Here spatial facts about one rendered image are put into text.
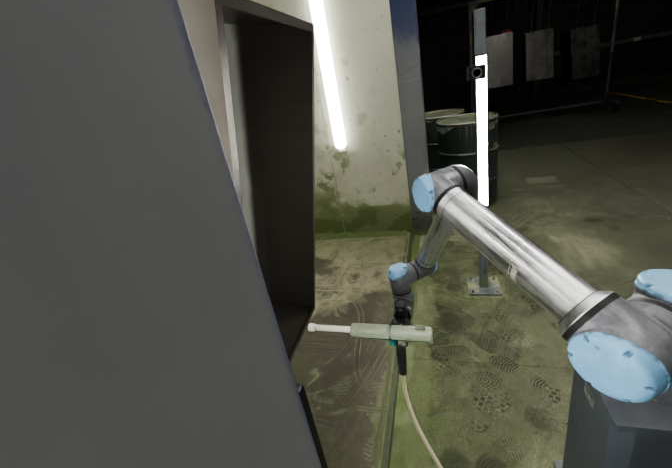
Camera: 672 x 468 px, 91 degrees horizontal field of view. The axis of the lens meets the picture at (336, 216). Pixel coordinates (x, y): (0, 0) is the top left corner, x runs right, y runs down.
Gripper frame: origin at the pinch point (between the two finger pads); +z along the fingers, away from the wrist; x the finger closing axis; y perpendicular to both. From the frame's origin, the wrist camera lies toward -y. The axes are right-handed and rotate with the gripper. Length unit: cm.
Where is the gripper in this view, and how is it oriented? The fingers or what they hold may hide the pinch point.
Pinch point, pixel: (399, 340)
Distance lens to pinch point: 136.2
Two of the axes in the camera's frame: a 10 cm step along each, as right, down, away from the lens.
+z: -2.4, 3.0, -9.2
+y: 1.0, 9.5, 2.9
